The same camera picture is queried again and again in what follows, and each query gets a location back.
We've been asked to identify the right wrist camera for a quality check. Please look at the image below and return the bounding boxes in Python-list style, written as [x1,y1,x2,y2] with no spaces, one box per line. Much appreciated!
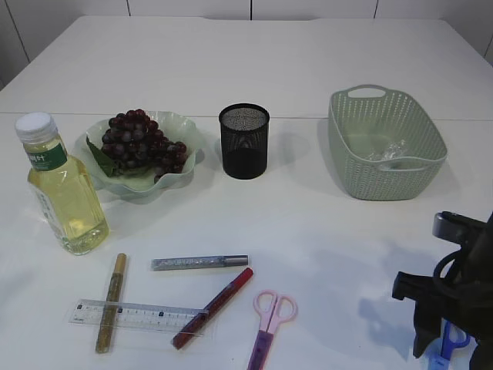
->
[432,211,486,245]

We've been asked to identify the pink handled scissors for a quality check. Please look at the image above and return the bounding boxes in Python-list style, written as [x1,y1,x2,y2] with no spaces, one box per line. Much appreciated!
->
[247,289,298,370]

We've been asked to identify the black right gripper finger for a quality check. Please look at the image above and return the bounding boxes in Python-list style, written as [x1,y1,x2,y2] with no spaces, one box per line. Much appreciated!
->
[413,304,442,358]

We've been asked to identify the clear plastic sheet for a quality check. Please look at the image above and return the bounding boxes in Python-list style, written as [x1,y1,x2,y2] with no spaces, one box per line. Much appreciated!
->
[365,140,408,161]

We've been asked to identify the green wavy plastic plate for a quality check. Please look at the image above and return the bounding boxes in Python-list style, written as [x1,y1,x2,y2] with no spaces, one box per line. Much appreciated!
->
[73,109,203,197]

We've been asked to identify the clear plastic ruler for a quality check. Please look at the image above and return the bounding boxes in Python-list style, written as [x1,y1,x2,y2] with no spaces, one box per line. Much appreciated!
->
[68,299,203,333]

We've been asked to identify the silver glitter pen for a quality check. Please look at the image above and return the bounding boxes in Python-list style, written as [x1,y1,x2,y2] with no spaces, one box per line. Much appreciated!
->
[150,254,249,271]

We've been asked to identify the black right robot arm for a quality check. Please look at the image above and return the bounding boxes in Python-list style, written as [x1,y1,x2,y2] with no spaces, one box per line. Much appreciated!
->
[392,211,492,369]

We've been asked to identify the gold glitter pen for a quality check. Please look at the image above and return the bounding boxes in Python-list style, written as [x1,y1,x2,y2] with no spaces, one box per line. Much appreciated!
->
[96,253,127,354]

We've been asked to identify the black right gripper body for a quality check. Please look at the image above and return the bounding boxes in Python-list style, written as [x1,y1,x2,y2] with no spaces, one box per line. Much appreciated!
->
[391,238,493,370]

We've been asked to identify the black mesh pen holder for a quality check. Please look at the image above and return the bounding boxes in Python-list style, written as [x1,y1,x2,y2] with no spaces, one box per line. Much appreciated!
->
[219,103,270,180]

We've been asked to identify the red artificial grape bunch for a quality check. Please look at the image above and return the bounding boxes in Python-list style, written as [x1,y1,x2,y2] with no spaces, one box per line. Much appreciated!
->
[86,109,188,181]

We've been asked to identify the yellow liquid plastic bottle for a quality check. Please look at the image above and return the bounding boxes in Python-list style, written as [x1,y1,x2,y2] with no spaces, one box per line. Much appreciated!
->
[15,112,109,255]

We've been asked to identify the green woven plastic basket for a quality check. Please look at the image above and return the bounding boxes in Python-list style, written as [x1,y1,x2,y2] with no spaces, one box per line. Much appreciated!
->
[328,85,448,201]

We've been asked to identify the red marker pen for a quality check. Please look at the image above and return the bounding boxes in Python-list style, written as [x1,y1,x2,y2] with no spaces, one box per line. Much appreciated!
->
[172,267,253,350]

